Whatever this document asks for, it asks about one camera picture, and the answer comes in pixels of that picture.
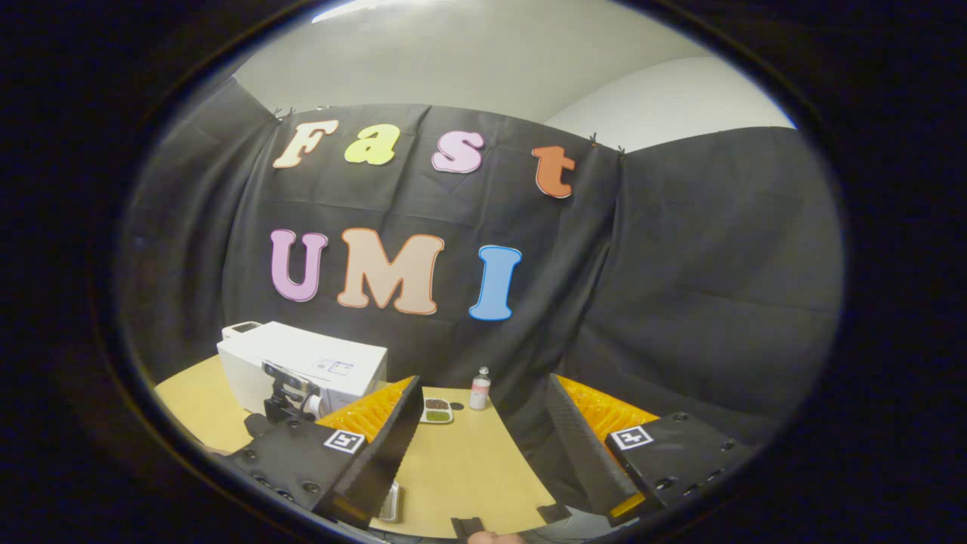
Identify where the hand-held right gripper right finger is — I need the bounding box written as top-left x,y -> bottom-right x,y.
545,374 -> 758,522

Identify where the white microwave oven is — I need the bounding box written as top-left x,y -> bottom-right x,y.
217,321 -> 388,418

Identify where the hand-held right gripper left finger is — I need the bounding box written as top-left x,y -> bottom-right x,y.
225,376 -> 425,530

